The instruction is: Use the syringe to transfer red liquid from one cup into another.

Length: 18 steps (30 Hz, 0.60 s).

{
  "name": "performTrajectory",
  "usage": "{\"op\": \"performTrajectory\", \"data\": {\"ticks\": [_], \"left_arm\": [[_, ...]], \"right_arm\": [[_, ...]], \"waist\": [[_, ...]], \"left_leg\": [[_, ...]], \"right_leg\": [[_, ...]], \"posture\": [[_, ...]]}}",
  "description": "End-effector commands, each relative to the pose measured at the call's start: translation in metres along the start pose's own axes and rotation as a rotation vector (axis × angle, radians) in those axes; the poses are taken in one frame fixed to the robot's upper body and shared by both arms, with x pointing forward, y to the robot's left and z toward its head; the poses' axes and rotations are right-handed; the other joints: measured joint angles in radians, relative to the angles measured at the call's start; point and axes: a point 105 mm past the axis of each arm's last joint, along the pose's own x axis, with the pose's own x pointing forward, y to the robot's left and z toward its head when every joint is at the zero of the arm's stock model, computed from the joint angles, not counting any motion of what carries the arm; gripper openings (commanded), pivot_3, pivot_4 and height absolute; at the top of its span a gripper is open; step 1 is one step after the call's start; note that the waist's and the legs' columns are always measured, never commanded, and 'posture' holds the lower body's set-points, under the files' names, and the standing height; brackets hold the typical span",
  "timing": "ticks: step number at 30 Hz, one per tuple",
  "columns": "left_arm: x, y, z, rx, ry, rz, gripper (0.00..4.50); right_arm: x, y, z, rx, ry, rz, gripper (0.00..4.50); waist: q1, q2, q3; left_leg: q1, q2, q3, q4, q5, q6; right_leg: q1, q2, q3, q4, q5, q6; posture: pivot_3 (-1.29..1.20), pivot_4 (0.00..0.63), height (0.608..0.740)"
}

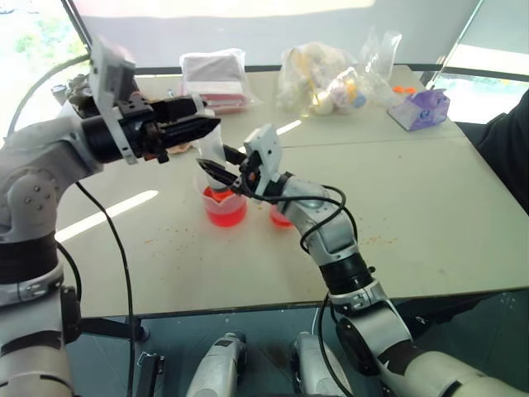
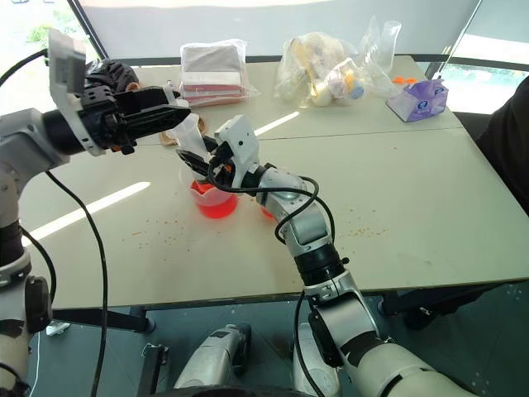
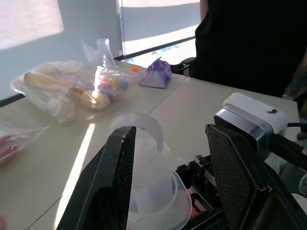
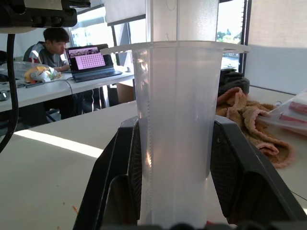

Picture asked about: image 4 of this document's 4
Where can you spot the black open laptop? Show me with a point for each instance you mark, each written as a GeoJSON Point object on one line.
{"type": "Point", "coordinates": [96, 72]}

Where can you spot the seated person in grey jacket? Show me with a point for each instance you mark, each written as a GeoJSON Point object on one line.
{"type": "Point", "coordinates": [51, 40]}

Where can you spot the white office desk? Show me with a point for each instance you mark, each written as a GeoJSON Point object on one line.
{"type": "Point", "coordinates": [48, 92]}

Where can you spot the beige roller window blind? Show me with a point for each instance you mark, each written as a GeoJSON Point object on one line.
{"type": "Point", "coordinates": [278, 21]}
{"type": "Point", "coordinates": [124, 10]}

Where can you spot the clear bag of snacks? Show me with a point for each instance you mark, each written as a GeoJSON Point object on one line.
{"type": "Point", "coordinates": [40, 73]}

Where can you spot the grey computer mouse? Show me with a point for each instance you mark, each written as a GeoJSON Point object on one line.
{"type": "Point", "coordinates": [3, 95]}

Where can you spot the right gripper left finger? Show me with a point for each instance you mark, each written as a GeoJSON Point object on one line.
{"type": "Point", "coordinates": [124, 153]}

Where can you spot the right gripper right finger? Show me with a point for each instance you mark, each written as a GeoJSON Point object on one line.
{"type": "Point", "coordinates": [244, 167]}

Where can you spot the black marker pen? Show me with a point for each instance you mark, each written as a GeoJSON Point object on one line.
{"type": "Point", "coordinates": [34, 84]}

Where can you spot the tan and pink towel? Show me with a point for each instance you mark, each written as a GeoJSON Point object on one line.
{"type": "Point", "coordinates": [254, 119]}

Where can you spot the brown cardboard box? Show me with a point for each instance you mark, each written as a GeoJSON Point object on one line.
{"type": "Point", "coordinates": [126, 92]}

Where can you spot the clear bag with red items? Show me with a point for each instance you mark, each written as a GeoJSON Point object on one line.
{"type": "Point", "coordinates": [290, 115]}

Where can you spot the translucent plastic measuring cylinder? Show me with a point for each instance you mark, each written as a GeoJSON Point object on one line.
{"type": "Point", "coordinates": [180, 107]}

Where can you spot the dark grey cloth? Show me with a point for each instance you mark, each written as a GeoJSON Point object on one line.
{"type": "Point", "coordinates": [233, 81]}

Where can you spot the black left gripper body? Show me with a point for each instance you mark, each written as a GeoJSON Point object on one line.
{"type": "Point", "coordinates": [14, 14]}

